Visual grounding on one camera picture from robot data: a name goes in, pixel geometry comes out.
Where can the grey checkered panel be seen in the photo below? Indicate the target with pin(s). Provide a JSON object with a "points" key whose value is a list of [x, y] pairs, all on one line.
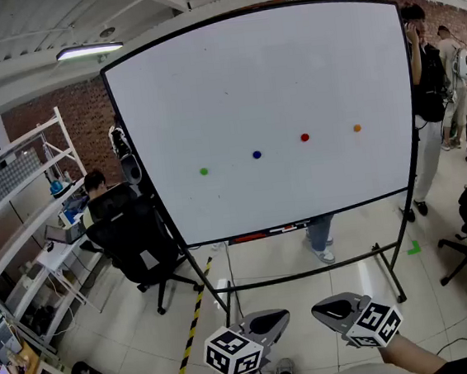
{"points": [[1, 187]]}

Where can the white shelf rack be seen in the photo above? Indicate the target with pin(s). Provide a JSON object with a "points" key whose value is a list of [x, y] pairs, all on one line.
{"points": [[23, 241]]}

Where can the green floor tape mark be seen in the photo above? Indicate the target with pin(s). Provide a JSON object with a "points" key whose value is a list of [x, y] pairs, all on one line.
{"points": [[414, 249]]}

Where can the orange round magnet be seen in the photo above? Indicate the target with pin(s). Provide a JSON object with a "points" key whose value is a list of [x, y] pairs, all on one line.
{"points": [[357, 128]]}

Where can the grey computer case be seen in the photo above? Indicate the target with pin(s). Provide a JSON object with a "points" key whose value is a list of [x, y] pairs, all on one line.
{"points": [[7, 340]]}

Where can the blue round magnet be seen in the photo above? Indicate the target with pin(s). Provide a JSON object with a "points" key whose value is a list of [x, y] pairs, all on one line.
{"points": [[257, 154]]}

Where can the long ceiling lamp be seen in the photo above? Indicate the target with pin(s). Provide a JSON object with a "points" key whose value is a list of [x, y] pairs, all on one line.
{"points": [[88, 51]]}

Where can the person's grey shoe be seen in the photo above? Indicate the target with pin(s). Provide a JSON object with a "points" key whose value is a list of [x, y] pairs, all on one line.
{"points": [[285, 366]]}

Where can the white rounded backpack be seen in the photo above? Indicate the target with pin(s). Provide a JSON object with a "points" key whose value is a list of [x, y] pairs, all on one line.
{"points": [[463, 64]]}

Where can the blue plastic object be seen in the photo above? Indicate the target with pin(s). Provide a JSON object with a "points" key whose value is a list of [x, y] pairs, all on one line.
{"points": [[56, 187]]}

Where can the yellow-black hazard floor tape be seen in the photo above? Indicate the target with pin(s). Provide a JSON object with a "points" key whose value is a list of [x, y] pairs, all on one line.
{"points": [[194, 323]]}

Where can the black-framed mobile whiteboard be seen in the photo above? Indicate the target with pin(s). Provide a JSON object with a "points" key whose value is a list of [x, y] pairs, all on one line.
{"points": [[257, 96]]}

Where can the open laptop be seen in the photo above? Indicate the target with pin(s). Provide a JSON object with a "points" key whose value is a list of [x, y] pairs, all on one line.
{"points": [[62, 234]]}

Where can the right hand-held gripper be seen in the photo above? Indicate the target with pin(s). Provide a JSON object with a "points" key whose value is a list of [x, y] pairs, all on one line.
{"points": [[374, 325]]}

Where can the red round magnet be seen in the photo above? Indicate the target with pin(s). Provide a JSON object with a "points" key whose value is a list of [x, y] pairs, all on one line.
{"points": [[304, 137]]}

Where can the small white table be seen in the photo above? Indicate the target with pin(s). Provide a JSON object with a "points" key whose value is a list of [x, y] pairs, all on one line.
{"points": [[60, 254]]}

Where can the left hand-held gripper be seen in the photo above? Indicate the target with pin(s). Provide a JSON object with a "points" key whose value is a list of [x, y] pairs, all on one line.
{"points": [[230, 350]]}

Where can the person's right forearm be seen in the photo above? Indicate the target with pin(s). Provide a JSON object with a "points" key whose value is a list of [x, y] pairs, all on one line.
{"points": [[408, 352]]}

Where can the green round magnet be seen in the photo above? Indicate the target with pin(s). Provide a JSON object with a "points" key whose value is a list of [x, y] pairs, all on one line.
{"points": [[204, 171]]}

